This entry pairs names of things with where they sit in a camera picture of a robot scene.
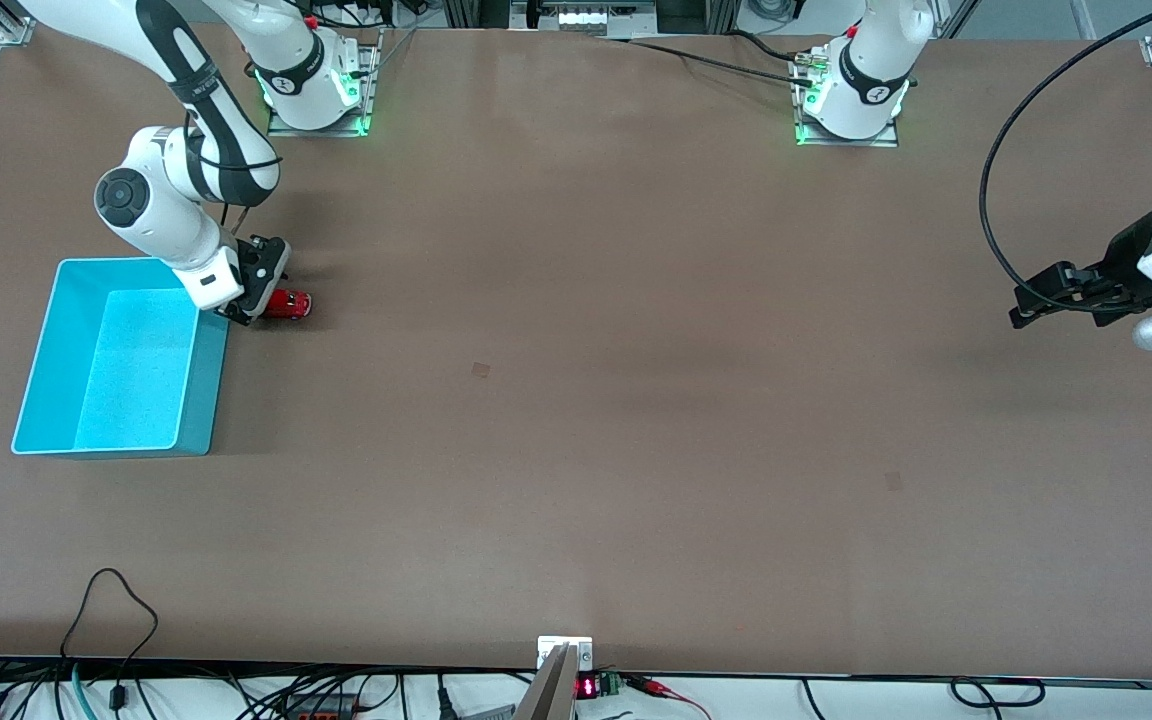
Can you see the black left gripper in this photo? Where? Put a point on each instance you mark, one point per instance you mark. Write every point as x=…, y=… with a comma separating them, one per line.
x=1127, y=256

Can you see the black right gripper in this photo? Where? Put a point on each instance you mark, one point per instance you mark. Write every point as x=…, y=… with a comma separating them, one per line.
x=262, y=270

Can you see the red beetle toy car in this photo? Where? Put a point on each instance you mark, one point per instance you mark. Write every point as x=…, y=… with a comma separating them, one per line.
x=288, y=304

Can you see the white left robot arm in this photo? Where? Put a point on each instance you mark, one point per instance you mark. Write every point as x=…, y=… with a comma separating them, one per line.
x=871, y=90

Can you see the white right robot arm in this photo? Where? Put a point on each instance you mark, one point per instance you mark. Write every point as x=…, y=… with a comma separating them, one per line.
x=151, y=215

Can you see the light blue plastic box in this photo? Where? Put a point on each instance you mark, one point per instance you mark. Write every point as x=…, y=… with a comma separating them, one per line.
x=126, y=370

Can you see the lit control unit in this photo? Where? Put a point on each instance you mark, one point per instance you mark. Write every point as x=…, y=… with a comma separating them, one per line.
x=586, y=17

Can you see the red LED display module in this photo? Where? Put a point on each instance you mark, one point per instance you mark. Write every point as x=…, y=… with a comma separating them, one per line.
x=586, y=688

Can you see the red clip lead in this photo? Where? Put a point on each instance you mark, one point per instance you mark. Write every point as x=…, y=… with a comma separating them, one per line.
x=656, y=688

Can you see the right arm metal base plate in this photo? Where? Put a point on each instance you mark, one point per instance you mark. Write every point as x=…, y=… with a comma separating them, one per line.
x=316, y=132

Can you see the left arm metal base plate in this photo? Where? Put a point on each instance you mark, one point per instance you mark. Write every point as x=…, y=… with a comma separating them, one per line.
x=856, y=143

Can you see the white mounting bracket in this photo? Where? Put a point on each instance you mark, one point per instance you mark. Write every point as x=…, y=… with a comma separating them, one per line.
x=546, y=645

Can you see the grey metal camera bar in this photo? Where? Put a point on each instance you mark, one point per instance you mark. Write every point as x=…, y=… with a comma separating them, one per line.
x=551, y=695

